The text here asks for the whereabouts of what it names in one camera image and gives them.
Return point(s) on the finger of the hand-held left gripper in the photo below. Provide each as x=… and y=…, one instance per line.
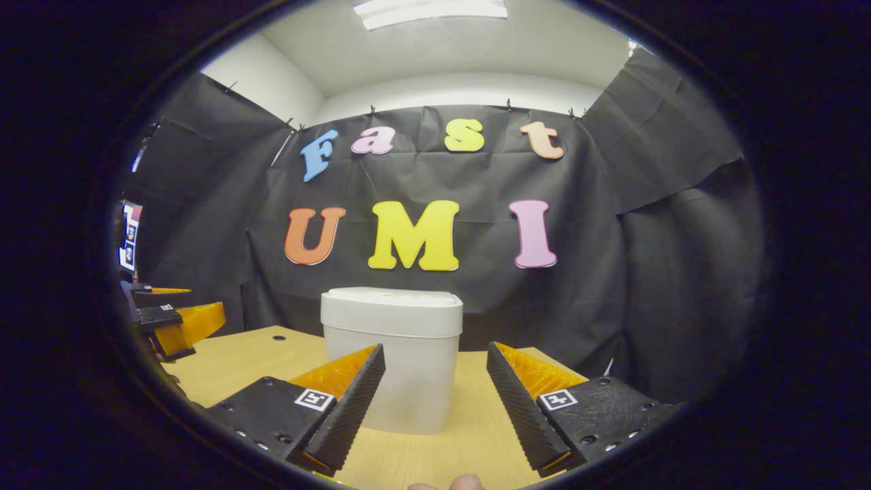
x=146, y=290
x=194, y=327

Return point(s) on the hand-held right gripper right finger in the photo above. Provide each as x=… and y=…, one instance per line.
x=520, y=408

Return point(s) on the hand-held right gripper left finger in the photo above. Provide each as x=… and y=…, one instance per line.
x=347, y=408

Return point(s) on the white desktop garbage bin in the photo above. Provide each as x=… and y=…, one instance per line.
x=391, y=354

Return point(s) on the wooden desktop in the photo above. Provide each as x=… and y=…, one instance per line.
x=476, y=435

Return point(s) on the computer monitor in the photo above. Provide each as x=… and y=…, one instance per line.
x=130, y=235

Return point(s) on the black backdrop cloth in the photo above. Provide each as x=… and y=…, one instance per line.
x=442, y=184

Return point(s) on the long ceiling light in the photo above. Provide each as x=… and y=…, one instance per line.
x=429, y=12

